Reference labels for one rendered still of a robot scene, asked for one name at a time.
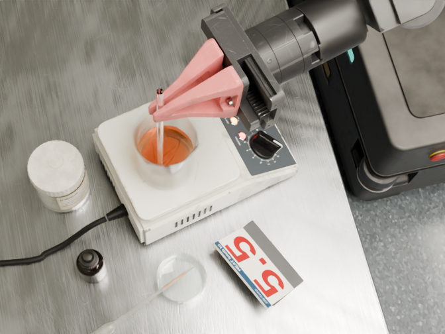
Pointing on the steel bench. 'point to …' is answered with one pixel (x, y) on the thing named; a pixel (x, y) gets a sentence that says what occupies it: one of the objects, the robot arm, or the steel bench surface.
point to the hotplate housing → (197, 211)
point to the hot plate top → (206, 162)
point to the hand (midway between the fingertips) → (159, 110)
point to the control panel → (247, 155)
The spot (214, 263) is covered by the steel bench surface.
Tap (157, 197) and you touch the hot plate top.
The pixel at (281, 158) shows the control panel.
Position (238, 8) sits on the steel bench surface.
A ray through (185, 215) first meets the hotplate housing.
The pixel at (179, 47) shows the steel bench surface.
